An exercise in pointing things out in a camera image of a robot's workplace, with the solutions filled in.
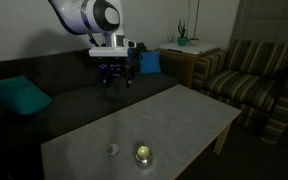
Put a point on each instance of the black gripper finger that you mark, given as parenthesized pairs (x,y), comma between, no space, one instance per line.
(128,82)
(107,81)

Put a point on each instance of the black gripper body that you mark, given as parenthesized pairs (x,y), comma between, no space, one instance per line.
(111,67)

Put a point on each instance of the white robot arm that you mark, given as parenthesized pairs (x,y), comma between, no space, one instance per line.
(103,21)

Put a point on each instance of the blue cushion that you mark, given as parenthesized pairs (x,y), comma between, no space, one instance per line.
(150,62)

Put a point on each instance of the wooden side table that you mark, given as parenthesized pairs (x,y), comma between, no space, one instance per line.
(179,61)

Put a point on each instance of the teal pot with plant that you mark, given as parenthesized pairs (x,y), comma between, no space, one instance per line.
(182,40)

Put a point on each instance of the grey top coffee table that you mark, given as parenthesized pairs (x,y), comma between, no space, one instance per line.
(177,124)

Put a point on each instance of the white pot with stems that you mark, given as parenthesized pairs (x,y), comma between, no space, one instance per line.
(194,40)

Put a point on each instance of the silver container with candle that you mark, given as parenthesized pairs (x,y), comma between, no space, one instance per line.
(144,156)

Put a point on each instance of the teal cushion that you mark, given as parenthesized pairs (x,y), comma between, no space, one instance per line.
(22,96)

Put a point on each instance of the dark grey sofa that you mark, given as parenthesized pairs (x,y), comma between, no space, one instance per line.
(70,79)

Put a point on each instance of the striped armchair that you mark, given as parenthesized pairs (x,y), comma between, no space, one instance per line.
(252,76)

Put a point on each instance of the window blinds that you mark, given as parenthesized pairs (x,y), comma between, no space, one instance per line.
(265,20)

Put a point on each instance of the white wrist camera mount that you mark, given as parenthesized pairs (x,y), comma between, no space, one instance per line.
(117,46)

